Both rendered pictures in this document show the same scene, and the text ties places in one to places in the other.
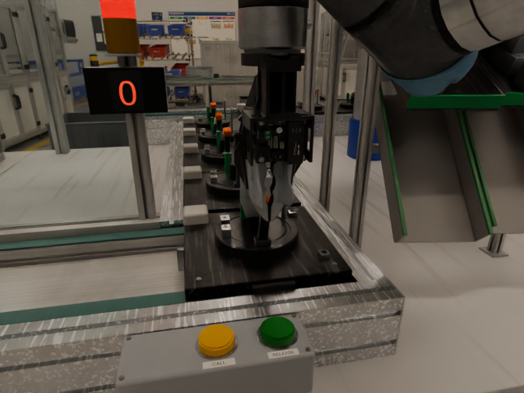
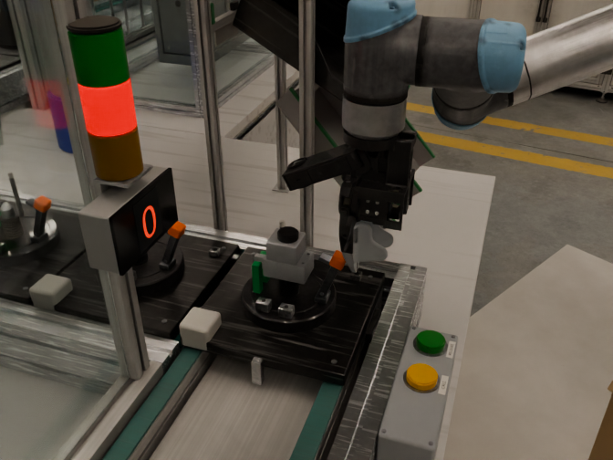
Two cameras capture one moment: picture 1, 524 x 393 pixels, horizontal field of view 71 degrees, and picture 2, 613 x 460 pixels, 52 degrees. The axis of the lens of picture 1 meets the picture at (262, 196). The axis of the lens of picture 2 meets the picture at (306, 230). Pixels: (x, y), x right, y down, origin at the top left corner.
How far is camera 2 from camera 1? 0.72 m
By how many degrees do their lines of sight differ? 54
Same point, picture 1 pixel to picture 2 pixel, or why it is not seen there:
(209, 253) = (292, 341)
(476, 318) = (414, 257)
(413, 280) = not seen: hidden behind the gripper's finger
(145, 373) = (432, 428)
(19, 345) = not seen: outside the picture
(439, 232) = not seen: hidden behind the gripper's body
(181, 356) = (424, 403)
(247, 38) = (384, 130)
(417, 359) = (431, 307)
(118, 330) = (368, 436)
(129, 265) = (198, 428)
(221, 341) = (431, 372)
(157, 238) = (184, 381)
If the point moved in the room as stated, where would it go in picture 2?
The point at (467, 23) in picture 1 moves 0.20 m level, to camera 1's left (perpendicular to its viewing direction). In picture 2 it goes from (524, 97) to (476, 157)
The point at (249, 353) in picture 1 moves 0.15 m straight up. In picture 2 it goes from (441, 366) to (455, 276)
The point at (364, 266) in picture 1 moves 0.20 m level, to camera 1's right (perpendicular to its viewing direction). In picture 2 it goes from (377, 265) to (420, 212)
